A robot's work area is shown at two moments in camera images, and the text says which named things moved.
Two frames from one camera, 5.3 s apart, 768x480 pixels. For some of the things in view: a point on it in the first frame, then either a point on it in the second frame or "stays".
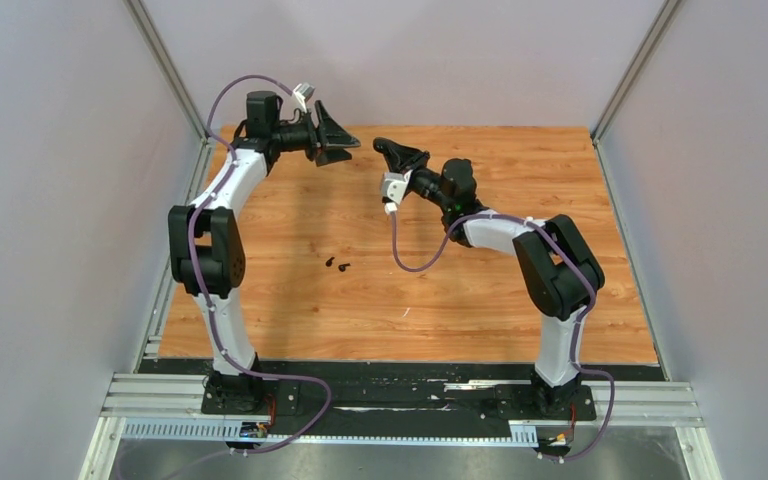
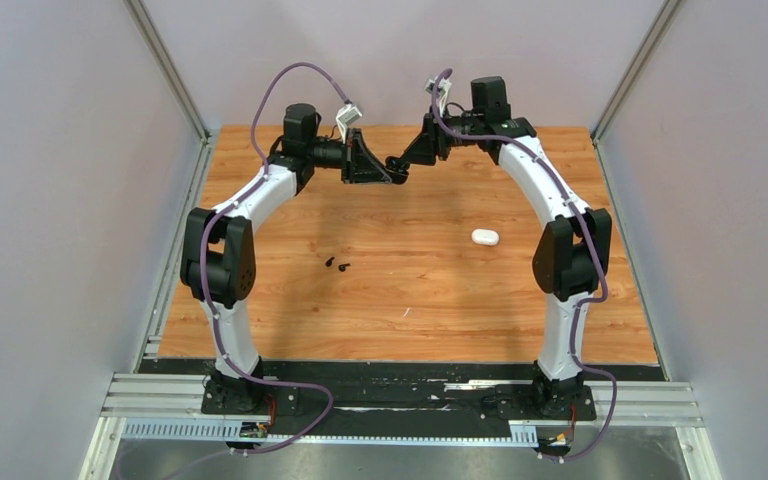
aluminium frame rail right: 668,12 stays
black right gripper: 403,160 → 431,142
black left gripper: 334,136 → 358,164
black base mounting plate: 406,391 stays
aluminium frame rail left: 141,17 stays
